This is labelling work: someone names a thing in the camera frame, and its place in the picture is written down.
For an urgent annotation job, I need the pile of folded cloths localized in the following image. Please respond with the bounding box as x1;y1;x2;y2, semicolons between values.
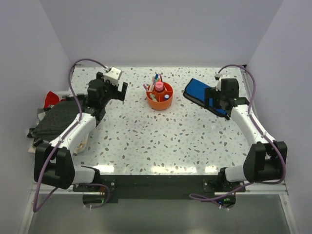
29;93;96;157

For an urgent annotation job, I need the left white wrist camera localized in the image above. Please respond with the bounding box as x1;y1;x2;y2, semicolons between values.
103;67;122;86

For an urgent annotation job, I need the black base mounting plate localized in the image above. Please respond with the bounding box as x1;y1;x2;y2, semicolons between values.
73;175;244;204

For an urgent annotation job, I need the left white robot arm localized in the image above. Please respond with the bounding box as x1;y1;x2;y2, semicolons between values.
32;67;128;191

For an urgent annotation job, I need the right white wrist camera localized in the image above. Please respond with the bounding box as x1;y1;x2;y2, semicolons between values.
214;72;228;91

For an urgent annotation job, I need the aluminium frame rail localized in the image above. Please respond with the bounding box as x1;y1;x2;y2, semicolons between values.
246;183;288;195

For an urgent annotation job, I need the orange round organizer container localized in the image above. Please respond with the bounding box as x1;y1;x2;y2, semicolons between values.
146;82;174;111

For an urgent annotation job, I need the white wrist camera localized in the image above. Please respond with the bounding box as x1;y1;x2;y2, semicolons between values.
103;67;122;86
214;72;228;91

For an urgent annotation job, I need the blue black pencil pouch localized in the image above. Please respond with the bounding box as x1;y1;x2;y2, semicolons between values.
183;78;230;120

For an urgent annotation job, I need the green correction tape pen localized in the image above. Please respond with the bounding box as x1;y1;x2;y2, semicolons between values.
149;93;158;102

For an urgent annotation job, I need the pink capped glitter tube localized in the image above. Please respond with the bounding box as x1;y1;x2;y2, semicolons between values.
154;81;164;93

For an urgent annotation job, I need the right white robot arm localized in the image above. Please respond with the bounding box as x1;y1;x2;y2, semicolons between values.
204;78;288;192

